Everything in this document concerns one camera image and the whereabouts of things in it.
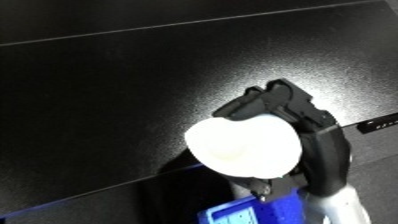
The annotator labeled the white paper cup green band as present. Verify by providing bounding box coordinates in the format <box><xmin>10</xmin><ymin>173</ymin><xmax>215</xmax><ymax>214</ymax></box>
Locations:
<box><xmin>183</xmin><ymin>113</ymin><xmax>306</xmax><ymax>180</ymax></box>

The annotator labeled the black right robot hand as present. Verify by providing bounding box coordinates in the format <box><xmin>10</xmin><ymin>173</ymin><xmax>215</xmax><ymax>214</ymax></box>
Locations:
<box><xmin>211</xmin><ymin>78</ymin><xmax>352</xmax><ymax>201</ymax></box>

